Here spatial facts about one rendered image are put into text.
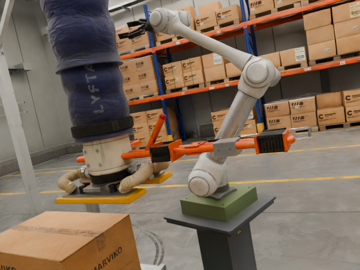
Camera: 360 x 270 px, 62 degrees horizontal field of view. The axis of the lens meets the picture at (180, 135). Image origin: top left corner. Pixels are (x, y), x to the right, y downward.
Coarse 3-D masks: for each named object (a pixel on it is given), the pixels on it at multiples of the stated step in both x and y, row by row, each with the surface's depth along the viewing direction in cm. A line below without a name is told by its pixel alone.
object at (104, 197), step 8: (112, 184) 102; (80, 192) 107; (88, 192) 107; (96, 192) 105; (104, 192) 103; (112, 192) 101; (128, 192) 98; (136, 192) 98; (144, 192) 101; (56, 200) 109; (64, 200) 107; (72, 200) 105; (80, 200) 103; (88, 200) 101; (96, 200) 99; (104, 200) 98; (112, 200) 96; (120, 200) 95; (128, 200) 93
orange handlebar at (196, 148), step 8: (288, 136) 82; (136, 144) 133; (192, 144) 95; (200, 144) 93; (208, 144) 95; (240, 144) 86; (248, 144) 84; (288, 144) 80; (136, 152) 103; (144, 152) 102; (176, 152) 95; (184, 152) 94; (192, 152) 93; (200, 152) 92; (80, 160) 115
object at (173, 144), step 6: (156, 144) 102; (162, 144) 105; (168, 144) 95; (174, 144) 97; (180, 144) 101; (150, 150) 98; (156, 150) 96; (162, 150) 95; (168, 150) 95; (156, 156) 98; (162, 156) 96; (168, 156) 95; (174, 156) 96; (180, 156) 100
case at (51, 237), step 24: (48, 216) 159; (72, 216) 151; (96, 216) 145; (120, 216) 139; (0, 240) 137; (24, 240) 132; (48, 240) 127; (72, 240) 122; (96, 240) 122; (120, 240) 133; (0, 264) 126; (24, 264) 118; (48, 264) 110; (72, 264) 110; (96, 264) 120; (120, 264) 132
